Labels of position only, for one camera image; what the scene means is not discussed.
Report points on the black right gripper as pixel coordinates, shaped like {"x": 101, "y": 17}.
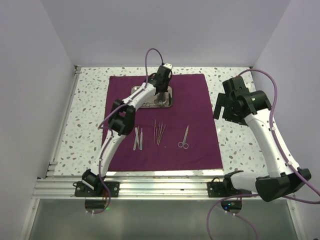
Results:
{"x": 222, "y": 101}

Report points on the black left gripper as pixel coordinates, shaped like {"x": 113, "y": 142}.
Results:
{"x": 167, "y": 82}

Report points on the steel surgical scissors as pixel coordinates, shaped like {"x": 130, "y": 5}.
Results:
{"x": 183, "y": 144}
{"x": 161, "y": 99}

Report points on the steel instrument tray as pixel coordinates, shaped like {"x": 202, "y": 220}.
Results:
{"x": 169, "y": 102}

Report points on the thin pointed steel tweezers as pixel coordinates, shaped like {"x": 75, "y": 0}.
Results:
{"x": 163, "y": 129}

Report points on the purple cloth wrap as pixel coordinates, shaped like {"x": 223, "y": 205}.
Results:
{"x": 191, "y": 107}

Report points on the steel forceps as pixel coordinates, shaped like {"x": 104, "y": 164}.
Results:
{"x": 150, "y": 104}

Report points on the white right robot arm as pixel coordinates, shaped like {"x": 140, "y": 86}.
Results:
{"x": 284, "y": 174}

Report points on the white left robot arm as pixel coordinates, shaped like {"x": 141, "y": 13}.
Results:
{"x": 121, "y": 122}

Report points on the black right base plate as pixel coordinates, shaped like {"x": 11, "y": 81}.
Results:
{"x": 217, "y": 188}

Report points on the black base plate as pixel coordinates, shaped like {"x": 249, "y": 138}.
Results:
{"x": 217, "y": 188}
{"x": 82, "y": 190}

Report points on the aluminium frame rail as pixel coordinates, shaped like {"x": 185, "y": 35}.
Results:
{"x": 133, "y": 188}

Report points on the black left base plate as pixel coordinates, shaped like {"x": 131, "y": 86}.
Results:
{"x": 82, "y": 190}

